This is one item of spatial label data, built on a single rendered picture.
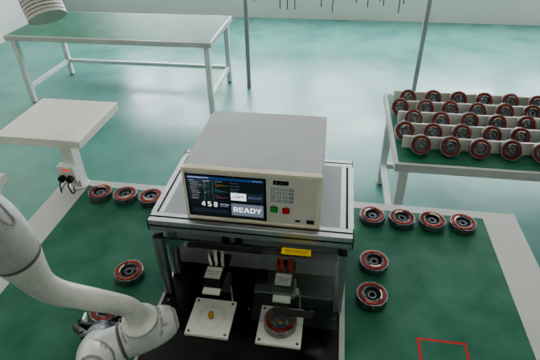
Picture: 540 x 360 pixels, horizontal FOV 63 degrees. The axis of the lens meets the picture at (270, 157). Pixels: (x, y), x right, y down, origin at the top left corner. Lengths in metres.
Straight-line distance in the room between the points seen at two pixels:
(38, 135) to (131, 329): 0.95
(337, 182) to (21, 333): 1.23
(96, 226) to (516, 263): 1.78
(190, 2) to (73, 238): 6.25
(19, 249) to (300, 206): 0.77
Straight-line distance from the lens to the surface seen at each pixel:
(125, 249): 1.99
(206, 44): 4.23
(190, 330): 1.62
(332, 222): 1.46
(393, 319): 1.71
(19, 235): 1.02
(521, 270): 2.04
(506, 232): 2.19
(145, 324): 1.34
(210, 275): 1.57
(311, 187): 1.33
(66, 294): 1.19
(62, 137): 1.93
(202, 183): 1.39
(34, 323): 1.86
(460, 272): 1.93
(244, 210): 1.42
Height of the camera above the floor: 2.08
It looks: 33 degrees down
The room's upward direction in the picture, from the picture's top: 1 degrees counter-clockwise
